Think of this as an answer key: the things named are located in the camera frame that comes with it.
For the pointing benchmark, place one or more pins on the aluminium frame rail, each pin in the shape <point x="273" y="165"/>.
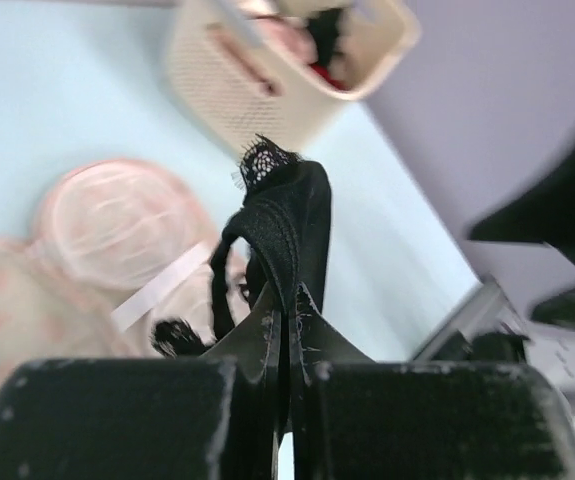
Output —
<point x="485" y="309"/>

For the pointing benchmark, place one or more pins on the cream plastic laundry basket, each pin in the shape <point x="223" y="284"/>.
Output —
<point x="239" y="83"/>

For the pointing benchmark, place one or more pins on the black garment in basket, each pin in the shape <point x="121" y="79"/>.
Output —
<point x="326" y="29"/>

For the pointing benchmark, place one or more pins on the black lace bra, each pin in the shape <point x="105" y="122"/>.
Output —
<point x="285" y="218"/>

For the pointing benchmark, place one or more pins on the pink floral mesh laundry bag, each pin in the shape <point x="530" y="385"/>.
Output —
<point x="117" y="266"/>

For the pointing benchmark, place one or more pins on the pink satin garment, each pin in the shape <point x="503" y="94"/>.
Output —
<point x="288" y="32"/>

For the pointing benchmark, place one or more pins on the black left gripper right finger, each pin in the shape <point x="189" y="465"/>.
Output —
<point x="353" y="418"/>

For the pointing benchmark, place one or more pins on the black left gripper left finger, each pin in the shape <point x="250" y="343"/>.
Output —
<point x="217" y="416"/>

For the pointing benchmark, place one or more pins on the red garment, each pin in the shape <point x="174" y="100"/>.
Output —
<point x="336" y="74"/>

